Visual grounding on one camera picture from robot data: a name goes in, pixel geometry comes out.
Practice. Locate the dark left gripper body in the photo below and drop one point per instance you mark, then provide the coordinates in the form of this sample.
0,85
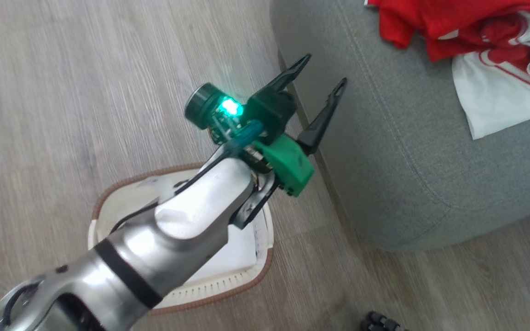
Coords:
269,112

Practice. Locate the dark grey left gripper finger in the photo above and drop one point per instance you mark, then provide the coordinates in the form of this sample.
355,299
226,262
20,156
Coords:
322,122
288,76

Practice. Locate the red and white jersey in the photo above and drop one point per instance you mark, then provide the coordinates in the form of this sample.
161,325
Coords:
458,23

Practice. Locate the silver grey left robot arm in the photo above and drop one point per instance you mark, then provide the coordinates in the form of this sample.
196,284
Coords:
191,216

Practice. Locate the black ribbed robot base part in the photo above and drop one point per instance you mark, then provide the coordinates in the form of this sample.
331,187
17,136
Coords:
377,322

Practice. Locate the white laundry basket brown rim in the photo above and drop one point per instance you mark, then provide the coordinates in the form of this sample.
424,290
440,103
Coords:
233,266

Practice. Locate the grey fabric sofa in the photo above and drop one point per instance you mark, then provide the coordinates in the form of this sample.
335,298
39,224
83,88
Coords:
384,161

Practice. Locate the green wrist camera box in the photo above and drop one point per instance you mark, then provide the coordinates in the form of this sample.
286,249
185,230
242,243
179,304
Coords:
288,165

